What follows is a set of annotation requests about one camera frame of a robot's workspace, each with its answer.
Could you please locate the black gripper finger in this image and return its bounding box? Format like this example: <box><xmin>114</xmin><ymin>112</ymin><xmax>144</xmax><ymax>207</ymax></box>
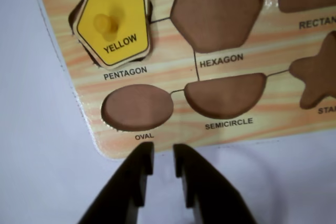
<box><xmin>76</xmin><ymin>142</ymin><xmax>154</xmax><ymax>224</ymax></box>
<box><xmin>173</xmin><ymin>143</ymin><xmax>258</xmax><ymax>224</ymax></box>

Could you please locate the yellow pentagon puzzle piece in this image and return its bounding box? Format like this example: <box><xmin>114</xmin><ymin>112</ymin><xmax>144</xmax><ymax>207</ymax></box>
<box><xmin>75</xmin><ymin>0</ymin><xmax>152</xmax><ymax>67</ymax></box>

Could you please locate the wooden shape puzzle board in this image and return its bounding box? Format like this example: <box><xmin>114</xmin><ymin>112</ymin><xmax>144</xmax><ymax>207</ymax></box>
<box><xmin>28</xmin><ymin>0</ymin><xmax>336</xmax><ymax>159</ymax></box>

